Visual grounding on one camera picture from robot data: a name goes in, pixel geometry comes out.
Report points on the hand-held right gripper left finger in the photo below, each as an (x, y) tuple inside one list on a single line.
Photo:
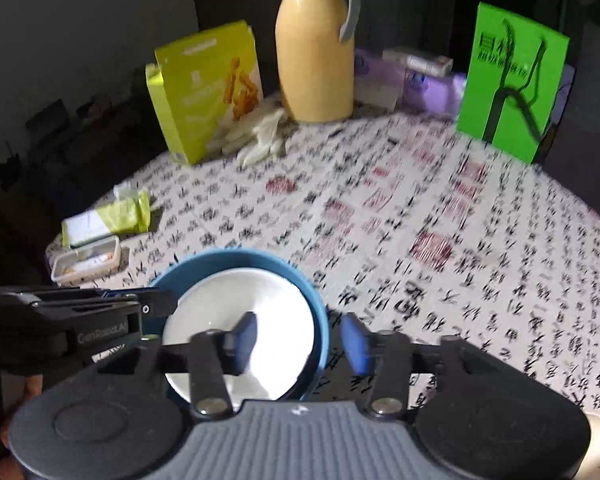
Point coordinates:
[(242, 340)]

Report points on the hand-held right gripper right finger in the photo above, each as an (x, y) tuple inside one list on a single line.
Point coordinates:
[(357, 345)]

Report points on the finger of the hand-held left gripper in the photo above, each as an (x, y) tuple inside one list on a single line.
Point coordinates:
[(157, 302)]

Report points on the white bowl with black rim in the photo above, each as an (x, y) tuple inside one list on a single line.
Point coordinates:
[(260, 295)]

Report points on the blue bowl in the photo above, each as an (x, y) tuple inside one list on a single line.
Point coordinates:
[(230, 260)]

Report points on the person's left hand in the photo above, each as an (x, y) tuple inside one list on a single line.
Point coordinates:
[(30, 389)]

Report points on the clear plastic container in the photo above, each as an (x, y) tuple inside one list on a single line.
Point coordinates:
[(85, 260)]

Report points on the yellow-green wipes pack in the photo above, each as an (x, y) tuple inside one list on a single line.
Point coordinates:
[(110, 217)]

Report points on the calligraphy printed tablecloth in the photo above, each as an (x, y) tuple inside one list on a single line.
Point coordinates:
[(430, 210)]

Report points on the white glove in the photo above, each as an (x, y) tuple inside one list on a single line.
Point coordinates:
[(260, 135)]

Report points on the yellow snack box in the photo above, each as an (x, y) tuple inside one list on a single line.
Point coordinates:
[(200, 90)]

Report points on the purple tissue pack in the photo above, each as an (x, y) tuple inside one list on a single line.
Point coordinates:
[(430, 92), (380, 80)]

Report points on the yellow thermos jug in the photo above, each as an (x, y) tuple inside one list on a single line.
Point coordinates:
[(315, 60)]

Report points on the green paper bag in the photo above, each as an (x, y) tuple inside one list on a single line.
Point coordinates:
[(490, 85)]

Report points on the dark paper bag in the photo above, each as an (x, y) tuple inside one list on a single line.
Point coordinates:
[(595, 110)]

